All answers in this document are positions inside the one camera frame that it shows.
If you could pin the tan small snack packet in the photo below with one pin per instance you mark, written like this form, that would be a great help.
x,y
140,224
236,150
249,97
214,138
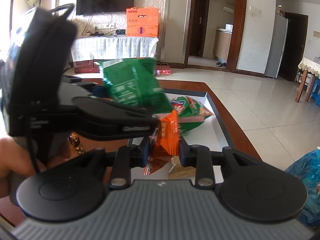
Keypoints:
x,y
177,171

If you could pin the green chip bag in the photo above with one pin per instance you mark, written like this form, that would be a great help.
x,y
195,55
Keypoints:
x,y
131,82

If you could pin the orange gift box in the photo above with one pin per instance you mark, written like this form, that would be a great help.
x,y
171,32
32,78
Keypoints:
x,y
143,22

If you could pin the person left hand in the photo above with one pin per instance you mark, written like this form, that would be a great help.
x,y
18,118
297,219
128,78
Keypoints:
x,y
13,159

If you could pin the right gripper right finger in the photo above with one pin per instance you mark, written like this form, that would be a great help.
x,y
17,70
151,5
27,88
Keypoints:
x,y
200,158

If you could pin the orange snack packet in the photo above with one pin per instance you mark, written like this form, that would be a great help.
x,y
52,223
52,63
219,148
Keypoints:
x,y
164,144

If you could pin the kitchen cabinet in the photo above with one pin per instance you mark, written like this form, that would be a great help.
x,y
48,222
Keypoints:
x,y
222,44

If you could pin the silver refrigerator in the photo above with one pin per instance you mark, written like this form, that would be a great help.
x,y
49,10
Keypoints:
x,y
277,46

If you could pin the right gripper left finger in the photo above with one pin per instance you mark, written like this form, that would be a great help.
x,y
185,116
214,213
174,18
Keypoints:
x,y
128,157

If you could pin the green red snack bag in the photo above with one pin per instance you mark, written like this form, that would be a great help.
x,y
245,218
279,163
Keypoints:
x,y
191,113

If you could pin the tv stand with white cloth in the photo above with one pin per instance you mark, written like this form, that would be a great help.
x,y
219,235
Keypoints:
x,y
87,51

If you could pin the blue plastic bag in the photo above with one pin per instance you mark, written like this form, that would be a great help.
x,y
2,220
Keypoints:
x,y
307,170

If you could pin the blue plastic stool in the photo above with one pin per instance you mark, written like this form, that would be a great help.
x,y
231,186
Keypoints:
x,y
315,93

